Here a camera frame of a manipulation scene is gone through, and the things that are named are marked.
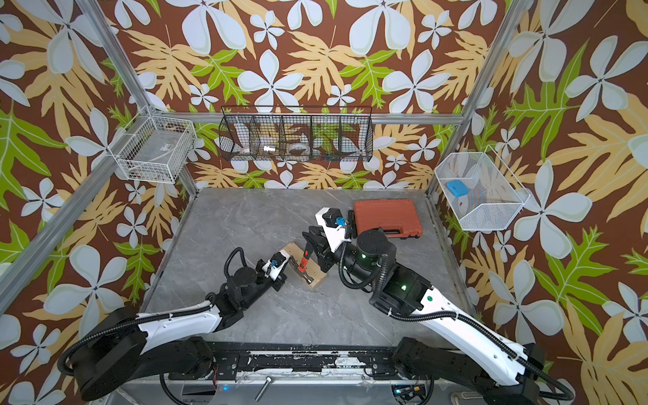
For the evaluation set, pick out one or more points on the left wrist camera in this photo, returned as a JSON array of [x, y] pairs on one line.
[[275, 266]]

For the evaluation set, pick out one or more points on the red plastic tool case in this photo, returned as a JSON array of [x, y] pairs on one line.
[[398, 218]]

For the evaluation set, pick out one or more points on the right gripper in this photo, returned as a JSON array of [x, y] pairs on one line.
[[326, 256]]

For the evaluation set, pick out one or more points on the blue object in basket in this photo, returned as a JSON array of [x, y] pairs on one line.
[[457, 188]]

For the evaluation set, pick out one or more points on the black wire basket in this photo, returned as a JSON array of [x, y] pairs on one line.
[[298, 133]]

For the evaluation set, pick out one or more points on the white wire basket left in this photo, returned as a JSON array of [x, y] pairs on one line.
[[153, 147]]

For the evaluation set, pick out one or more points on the white wire basket right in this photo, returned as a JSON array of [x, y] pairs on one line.
[[496, 194]]

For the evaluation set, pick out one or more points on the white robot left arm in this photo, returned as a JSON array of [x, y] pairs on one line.
[[127, 346]]

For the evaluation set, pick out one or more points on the claw hammer red black handle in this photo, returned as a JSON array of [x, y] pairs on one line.
[[301, 266]]

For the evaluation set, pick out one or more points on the aluminium frame post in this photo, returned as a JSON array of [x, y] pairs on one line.
[[126, 71], [497, 53]]

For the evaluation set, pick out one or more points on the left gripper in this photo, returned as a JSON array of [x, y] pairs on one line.
[[278, 283]]

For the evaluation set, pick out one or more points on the aluminium frame post right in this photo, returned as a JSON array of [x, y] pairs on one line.
[[497, 53]]

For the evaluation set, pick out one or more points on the metal bolt on base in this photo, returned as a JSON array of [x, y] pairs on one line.
[[268, 381]]

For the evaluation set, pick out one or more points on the aluminium frame post left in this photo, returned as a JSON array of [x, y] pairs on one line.
[[126, 71]]

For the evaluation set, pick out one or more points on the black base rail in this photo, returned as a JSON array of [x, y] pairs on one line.
[[368, 362]]

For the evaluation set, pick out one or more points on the wooden board with nails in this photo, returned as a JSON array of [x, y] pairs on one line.
[[307, 269]]

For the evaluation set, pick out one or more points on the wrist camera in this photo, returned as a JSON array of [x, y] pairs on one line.
[[335, 227], [275, 266]]

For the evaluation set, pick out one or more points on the white wire basket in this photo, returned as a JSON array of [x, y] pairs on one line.
[[153, 147], [496, 194]]

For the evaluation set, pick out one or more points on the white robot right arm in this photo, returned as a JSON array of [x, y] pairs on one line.
[[501, 371]]

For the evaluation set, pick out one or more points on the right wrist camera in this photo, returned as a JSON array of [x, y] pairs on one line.
[[335, 227]]

